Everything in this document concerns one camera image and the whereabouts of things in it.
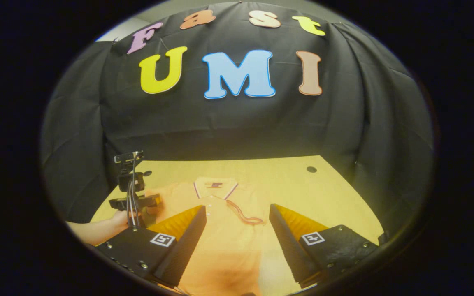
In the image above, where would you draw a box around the black backdrop cloth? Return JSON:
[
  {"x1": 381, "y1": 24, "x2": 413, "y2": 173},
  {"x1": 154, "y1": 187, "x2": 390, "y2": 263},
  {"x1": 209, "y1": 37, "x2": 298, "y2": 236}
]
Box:
[{"x1": 42, "y1": 2, "x2": 433, "y2": 224}]

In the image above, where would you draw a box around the orange T-shirt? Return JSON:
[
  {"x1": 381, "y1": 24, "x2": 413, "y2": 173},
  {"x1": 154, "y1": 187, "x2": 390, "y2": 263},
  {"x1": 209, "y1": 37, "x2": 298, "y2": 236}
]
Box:
[{"x1": 144, "y1": 177, "x2": 301, "y2": 296}]

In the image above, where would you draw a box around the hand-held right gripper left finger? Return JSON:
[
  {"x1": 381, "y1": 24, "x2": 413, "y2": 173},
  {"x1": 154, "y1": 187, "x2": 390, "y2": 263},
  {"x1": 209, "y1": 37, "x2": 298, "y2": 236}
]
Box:
[{"x1": 96, "y1": 205, "x2": 207, "y2": 288}]

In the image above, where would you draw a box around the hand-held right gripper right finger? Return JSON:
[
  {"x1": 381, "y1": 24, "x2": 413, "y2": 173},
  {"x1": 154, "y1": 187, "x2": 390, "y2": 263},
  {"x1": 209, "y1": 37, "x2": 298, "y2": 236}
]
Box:
[{"x1": 269, "y1": 203, "x2": 379, "y2": 289}]

